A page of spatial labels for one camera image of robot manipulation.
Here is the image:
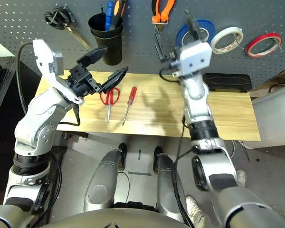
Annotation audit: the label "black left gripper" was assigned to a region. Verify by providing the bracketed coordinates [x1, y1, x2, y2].
[66, 46, 129, 97]

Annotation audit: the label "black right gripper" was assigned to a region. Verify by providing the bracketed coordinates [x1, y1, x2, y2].
[155, 9, 202, 72]

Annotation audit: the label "orange handled needle-nose pliers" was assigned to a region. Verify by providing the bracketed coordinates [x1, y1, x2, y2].
[151, 0, 176, 34]

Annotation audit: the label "red handled screwdriver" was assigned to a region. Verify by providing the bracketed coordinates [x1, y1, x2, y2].
[122, 86, 138, 126]

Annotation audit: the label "red handled scissors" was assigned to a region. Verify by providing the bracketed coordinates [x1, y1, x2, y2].
[99, 87, 121, 123]

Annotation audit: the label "red tape roll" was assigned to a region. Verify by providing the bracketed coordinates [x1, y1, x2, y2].
[246, 32, 284, 58]

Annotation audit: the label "grey perforated pegboard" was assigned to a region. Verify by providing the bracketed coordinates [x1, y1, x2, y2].
[0, 0, 285, 88]

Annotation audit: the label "black plastic cup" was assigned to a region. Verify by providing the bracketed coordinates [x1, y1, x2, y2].
[91, 26, 124, 66]
[88, 13, 124, 40]

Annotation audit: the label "blue tape roll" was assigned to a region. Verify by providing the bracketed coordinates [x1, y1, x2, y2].
[175, 19, 216, 48]

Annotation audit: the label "white tape roll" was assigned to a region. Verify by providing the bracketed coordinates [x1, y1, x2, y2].
[210, 27, 244, 55]

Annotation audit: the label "orange and black screwdriver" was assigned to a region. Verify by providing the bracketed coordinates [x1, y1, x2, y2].
[109, 0, 128, 31]

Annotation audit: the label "silver peg hook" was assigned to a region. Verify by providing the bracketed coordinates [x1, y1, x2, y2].
[265, 30, 285, 52]
[232, 32, 243, 46]

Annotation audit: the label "black flat tool case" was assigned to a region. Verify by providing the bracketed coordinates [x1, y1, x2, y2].
[203, 73, 252, 93]

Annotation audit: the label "black ribbed equipment case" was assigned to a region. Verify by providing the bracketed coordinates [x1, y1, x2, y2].
[0, 57, 16, 129]

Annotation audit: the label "long grey floor tape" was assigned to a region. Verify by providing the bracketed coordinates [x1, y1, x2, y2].
[128, 171, 152, 177]

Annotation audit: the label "silver left robot leg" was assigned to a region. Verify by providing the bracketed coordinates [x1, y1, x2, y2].
[83, 142, 128, 213]

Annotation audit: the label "silver robot leg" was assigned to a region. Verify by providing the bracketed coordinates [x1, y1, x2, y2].
[83, 142, 128, 213]
[153, 146, 187, 223]

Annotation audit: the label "white appliance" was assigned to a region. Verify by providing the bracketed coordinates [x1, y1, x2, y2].
[250, 83, 285, 149]

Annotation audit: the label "silver right robot leg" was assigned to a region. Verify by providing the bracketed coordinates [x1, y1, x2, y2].
[153, 146, 187, 223]

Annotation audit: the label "grey sneaker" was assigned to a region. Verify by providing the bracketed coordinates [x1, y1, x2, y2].
[235, 170, 247, 188]
[185, 196, 206, 228]

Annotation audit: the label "grey robot torso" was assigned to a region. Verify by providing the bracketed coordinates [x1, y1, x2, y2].
[38, 208, 193, 228]

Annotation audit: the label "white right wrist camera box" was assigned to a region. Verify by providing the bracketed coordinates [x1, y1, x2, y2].
[173, 40, 213, 78]

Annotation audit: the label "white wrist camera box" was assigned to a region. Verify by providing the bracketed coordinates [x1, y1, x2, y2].
[173, 40, 213, 78]
[32, 39, 85, 105]

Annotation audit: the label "blue handled screwdriver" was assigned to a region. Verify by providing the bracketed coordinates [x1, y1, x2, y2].
[104, 0, 115, 31]

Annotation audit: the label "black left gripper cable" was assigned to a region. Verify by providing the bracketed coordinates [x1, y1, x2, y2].
[59, 104, 81, 126]

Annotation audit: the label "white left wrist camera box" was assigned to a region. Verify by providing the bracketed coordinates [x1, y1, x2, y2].
[32, 39, 85, 105]

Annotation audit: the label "black handled scissors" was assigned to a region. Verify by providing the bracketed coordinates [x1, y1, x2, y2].
[44, 6, 92, 50]

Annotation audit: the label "black table frame bar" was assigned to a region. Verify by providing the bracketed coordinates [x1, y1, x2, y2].
[61, 132, 89, 141]

